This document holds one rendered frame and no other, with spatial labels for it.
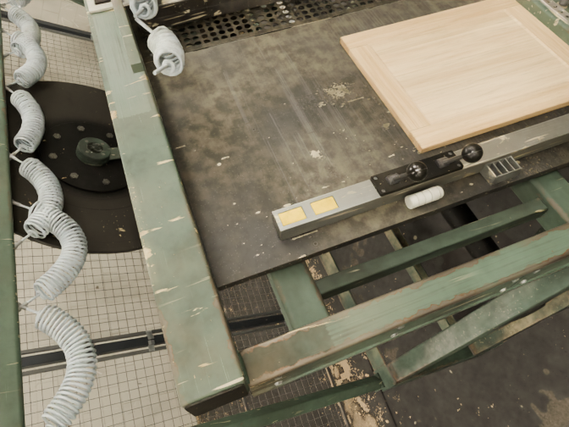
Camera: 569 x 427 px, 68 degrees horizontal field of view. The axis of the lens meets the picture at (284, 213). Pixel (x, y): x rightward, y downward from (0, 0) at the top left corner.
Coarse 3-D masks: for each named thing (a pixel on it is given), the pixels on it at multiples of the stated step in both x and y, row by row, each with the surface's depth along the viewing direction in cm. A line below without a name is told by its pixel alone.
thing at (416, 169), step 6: (414, 162) 77; (420, 162) 77; (408, 168) 77; (414, 168) 76; (420, 168) 76; (426, 168) 76; (396, 174) 88; (402, 174) 83; (408, 174) 77; (414, 174) 76; (420, 174) 76; (426, 174) 77; (390, 180) 87; (396, 180) 86; (414, 180) 77; (420, 180) 77
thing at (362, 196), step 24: (552, 120) 98; (480, 144) 94; (504, 144) 94; (528, 144) 94; (552, 144) 98; (480, 168) 94; (336, 192) 88; (360, 192) 88; (408, 192) 90; (312, 216) 84; (336, 216) 86
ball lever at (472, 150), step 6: (468, 144) 80; (474, 144) 79; (462, 150) 80; (468, 150) 79; (474, 150) 78; (480, 150) 78; (456, 156) 84; (462, 156) 80; (468, 156) 79; (474, 156) 78; (480, 156) 79; (438, 162) 89; (444, 162) 89; (450, 162) 87; (468, 162) 80; (474, 162) 80
